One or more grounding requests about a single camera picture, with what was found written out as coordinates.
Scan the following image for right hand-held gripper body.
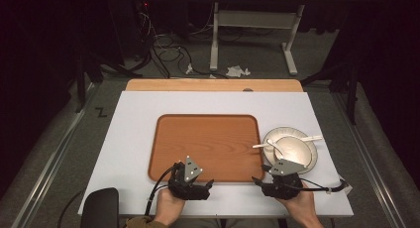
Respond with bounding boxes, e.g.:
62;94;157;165
262;158;308;201

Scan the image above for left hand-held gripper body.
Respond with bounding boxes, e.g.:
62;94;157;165
167;155;213;201

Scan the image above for person's left hand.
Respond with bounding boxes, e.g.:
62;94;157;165
154;186;186;227

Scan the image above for person's right hand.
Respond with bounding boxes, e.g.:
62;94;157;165
284;183;323;223

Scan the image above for white plate with dark rim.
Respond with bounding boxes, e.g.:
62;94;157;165
262;126;319;175

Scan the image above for short white spoon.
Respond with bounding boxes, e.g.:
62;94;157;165
265;138;285;157

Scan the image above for long white spoon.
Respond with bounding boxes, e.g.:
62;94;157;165
252;135;324;150

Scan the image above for white bowl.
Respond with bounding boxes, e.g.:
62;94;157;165
272;136;314;169

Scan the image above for brown wooden tray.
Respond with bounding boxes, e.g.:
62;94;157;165
147;113;266;183

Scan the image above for white table board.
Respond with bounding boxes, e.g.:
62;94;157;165
77;90;355;219

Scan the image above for black chair back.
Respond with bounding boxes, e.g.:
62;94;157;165
79;186;120;228

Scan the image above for crumpled white paper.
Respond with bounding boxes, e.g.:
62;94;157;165
225;64;252;79

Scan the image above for black stand legs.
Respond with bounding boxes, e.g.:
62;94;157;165
72;51;144;114
299;60;361;126

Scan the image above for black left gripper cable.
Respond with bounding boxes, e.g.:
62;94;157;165
144;164;178;218

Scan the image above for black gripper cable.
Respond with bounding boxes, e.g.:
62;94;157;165
144;164;178;218
298;176;348;193

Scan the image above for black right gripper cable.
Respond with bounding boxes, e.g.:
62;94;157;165
298;176;348;193

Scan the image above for white cable tag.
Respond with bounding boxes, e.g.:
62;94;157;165
339;178;354;194

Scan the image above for aluminium floor rail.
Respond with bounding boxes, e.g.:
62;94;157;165
331;90;408;228
10;82;97;228

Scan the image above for thin black floor cable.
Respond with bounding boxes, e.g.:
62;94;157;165
56;188;84;228

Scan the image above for tangle of floor cables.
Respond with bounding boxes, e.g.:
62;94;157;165
133;1;230;80

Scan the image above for white metal desk frame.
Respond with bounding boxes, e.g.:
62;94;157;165
204;0;351;77

